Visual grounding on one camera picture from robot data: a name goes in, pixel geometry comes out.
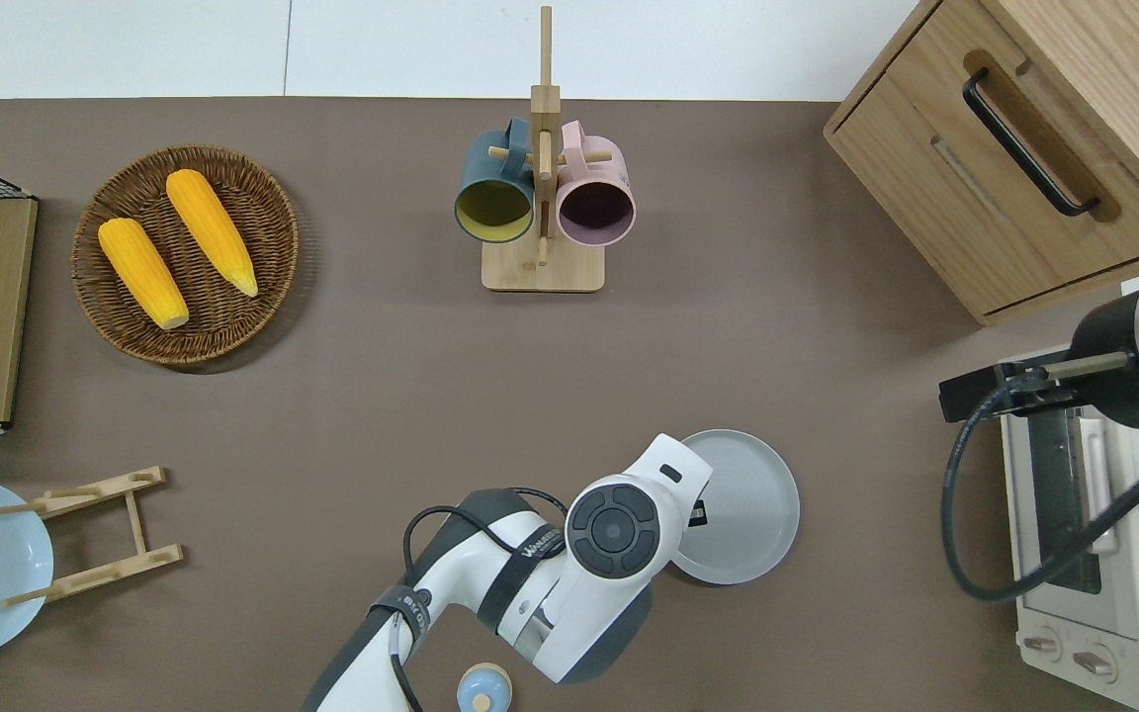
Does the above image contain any gray plate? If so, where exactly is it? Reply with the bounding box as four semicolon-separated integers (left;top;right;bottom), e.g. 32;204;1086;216
666;428;802;586

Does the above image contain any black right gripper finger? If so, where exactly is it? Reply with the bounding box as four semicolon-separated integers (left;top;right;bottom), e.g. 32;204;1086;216
938;367;1004;425

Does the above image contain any yellow corn cob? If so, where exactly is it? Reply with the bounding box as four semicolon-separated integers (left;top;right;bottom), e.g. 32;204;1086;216
97;217;191;331
165;168;260;299

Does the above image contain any wooden mug tree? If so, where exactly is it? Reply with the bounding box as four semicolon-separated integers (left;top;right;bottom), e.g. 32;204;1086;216
481;5;616;294

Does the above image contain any dark blue mug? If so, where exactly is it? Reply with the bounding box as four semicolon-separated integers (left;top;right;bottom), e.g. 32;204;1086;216
453;117;539;246

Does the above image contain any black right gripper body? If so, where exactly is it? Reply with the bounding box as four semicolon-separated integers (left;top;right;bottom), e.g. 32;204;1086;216
995;356;1081;418

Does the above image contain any wooden cabinet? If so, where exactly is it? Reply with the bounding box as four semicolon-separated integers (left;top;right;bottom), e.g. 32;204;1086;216
823;0;1139;327

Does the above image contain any brown wicker basket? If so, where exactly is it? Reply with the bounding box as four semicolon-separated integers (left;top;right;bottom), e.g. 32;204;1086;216
70;144;301;368

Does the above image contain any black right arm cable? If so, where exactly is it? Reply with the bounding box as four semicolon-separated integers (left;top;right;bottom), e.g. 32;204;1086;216
941;380;1139;656

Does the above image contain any brown table mat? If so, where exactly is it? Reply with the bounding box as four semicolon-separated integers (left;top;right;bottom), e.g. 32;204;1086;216
0;96;1139;712

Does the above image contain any pink mug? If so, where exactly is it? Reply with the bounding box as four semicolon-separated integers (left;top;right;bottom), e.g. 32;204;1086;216
555;120;639;249

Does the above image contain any small blue bell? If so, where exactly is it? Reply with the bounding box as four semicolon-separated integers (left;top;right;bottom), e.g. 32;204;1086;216
457;663;513;712

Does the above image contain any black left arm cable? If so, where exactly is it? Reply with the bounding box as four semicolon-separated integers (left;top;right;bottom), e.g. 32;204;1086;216
387;486;572;712

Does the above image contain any black cabinet handle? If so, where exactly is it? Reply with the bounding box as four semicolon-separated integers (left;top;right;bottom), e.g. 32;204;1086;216
961;66;1102;219

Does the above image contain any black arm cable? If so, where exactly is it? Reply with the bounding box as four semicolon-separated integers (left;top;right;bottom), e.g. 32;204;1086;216
387;486;572;712
941;380;1139;656

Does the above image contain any wooden plate rack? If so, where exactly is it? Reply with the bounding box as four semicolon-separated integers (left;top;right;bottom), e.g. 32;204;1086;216
0;466;186;608

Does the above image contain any white toaster oven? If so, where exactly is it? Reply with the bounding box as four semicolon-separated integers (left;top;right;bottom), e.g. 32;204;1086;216
999;344;1139;712

